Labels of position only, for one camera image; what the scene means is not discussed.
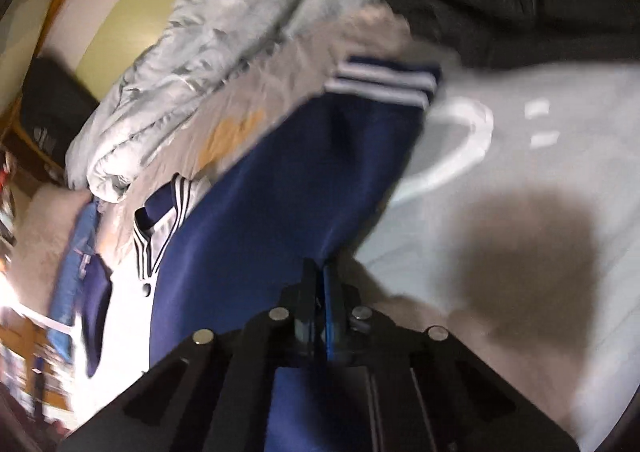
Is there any cluttered shelf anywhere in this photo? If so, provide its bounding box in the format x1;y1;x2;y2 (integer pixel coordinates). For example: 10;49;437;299
0;142;66;413

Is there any blue pillow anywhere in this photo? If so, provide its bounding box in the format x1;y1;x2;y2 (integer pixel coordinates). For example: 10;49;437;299
47;202;113;363

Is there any black hanging bag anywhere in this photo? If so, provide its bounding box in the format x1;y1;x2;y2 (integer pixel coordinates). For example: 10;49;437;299
20;54;101;168

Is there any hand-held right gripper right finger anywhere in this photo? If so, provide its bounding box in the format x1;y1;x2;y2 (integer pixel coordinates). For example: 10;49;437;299
322;262;581;452

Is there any white and navy varsity jacket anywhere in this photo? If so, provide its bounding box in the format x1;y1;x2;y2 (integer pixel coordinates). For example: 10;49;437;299
75;54;443;452

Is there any beige pillow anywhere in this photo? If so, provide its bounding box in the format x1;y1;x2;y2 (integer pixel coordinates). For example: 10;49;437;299
10;182;96;283

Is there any grey duvet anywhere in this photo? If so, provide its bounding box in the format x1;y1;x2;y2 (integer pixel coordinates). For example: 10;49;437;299
65;0;391;203

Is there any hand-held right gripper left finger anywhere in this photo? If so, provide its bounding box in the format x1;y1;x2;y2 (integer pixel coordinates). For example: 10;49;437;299
60;257;323;452

